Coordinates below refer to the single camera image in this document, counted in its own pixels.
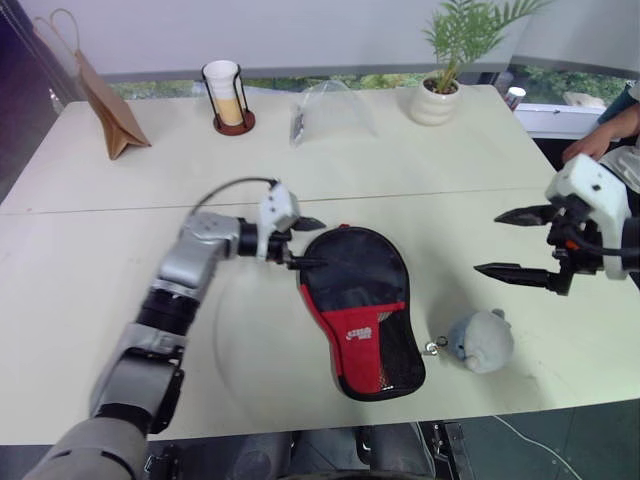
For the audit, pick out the black metal table leg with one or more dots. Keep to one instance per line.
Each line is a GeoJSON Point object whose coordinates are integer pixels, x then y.
{"type": "Point", "coordinates": [450, 450]}

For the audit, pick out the stack of paper cups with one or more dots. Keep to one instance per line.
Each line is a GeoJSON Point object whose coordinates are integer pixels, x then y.
{"type": "Point", "coordinates": [222, 80]}

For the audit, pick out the clear plastic bag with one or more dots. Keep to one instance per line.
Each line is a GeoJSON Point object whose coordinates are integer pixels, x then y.
{"type": "Point", "coordinates": [340, 115]}

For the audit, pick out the purple can with white lid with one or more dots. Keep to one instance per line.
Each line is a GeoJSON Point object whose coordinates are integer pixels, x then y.
{"type": "Point", "coordinates": [515, 97]}

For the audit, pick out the dark grey rounded shape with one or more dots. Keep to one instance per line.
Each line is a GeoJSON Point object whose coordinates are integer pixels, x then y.
{"type": "Point", "coordinates": [257, 457]}

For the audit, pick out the person's bare forearm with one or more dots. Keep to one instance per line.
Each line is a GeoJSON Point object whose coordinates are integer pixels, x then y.
{"type": "Point", "coordinates": [627, 122]}

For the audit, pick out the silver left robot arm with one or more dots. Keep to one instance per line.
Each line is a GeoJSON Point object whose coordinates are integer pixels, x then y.
{"type": "Point", "coordinates": [200, 245]}

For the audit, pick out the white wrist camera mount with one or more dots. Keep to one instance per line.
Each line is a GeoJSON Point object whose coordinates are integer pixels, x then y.
{"type": "Point", "coordinates": [600, 195]}
{"type": "Point", "coordinates": [280, 207]}

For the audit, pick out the teal garment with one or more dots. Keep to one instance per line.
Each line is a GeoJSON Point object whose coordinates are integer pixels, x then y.
{"type": "Point", "coordinates": [617, 100]}

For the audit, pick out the black red paddle bag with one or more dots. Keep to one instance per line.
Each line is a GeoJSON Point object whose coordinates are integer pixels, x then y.
{"type": "Point", "coordinates": [357, 345]}

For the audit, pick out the person's bare hand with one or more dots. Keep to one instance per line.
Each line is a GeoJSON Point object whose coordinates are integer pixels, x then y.
{"type": "Point", "coordinates": [595, 142]}

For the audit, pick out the person's white shirt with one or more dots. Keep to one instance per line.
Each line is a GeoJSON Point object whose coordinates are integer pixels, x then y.
{"type": "Point", "coordinates": [625, 167]}

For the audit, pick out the white ribbed plant pot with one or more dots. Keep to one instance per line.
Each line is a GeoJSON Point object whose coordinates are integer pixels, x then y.
{"type": "Point", "coordinates": [435, 107]}

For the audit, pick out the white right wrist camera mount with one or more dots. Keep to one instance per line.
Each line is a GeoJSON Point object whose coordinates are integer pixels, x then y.
{"type": "Point", "coordinates": [600, 195]}

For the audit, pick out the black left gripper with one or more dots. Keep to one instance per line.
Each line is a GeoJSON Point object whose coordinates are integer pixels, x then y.
{"type": "Point", "coordinates": [281, 247]}

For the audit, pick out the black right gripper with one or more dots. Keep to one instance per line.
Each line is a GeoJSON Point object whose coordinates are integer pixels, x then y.
{"type": "Point", "coordinates": [572, 237]}

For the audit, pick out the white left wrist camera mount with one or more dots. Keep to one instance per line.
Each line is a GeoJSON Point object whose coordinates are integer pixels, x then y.
{"type": "Point", "coordinates": [280, 207]}

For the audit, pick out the white window blind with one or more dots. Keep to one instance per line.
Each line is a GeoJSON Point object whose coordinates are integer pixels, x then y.
{"type": "Point", "coordinates": [575, 30]}

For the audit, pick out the green palm plant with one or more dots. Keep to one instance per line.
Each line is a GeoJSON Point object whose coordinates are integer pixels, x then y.
{"type": "Point", "coordinates": [465, 35]}

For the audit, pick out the cup in black holder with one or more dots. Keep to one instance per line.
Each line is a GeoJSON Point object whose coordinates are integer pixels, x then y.
{"type": "Point", "coordinates": [235, 129]}

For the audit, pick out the brown paper bag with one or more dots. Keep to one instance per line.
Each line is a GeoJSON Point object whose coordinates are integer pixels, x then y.
{"type": "Point", "coordinates": [115, 120]}

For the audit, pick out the small dark slim object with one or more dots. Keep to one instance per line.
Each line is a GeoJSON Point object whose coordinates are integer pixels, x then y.
{"type": "Point", "coordinates": [298, 125]}

